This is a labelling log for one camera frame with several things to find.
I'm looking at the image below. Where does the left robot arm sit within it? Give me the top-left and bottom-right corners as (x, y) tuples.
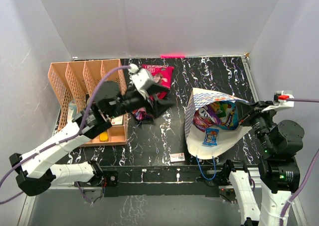
(9, 81), (173, 196)

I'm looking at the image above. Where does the small white red box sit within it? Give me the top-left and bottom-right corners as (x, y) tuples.
(169, 153), (185, 163)

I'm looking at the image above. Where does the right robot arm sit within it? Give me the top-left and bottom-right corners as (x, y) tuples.
(222, 96), (305, 226)

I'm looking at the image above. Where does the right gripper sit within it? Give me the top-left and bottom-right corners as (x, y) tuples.
(235, 99), (277, 152)

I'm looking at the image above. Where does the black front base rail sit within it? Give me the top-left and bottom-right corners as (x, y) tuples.
(74, 165), (235, 199)

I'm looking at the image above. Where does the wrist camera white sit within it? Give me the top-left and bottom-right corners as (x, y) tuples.
(129, 64), (153, 100)
(261, 90), (294, 113)

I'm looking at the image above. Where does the pink popcorn snack bag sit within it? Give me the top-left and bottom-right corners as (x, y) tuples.
(142, 64), (174, 90)

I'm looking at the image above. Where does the checkered paper bag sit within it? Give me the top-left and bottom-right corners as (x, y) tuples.
(184, 88), (251, 166)

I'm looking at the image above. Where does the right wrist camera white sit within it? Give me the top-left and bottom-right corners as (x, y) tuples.
(261, 90), (294, 113)

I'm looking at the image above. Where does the blue m&m packet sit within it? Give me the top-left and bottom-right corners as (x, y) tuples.
(202, 128), (219, 146)

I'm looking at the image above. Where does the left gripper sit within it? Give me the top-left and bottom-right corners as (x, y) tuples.
(110, 84), (177, 119)

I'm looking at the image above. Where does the colourful skittles bag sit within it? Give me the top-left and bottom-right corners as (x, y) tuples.
(211, 101), (239, 130)

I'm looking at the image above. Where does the pink tape strip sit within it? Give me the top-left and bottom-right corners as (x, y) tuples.
(160, 53), (185, 59)

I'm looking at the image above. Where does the yellow item in organizer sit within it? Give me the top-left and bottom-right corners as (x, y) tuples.
(99, 132), (109, 142)

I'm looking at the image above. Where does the white blue tube in organizer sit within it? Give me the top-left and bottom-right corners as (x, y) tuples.
(67, 100), (77, 123)

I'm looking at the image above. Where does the orange plastic file organizer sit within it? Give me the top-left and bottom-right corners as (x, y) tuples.
(48, 59), (128, 147)

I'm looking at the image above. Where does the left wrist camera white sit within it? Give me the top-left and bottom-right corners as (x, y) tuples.
(129, 64), (153, 100)

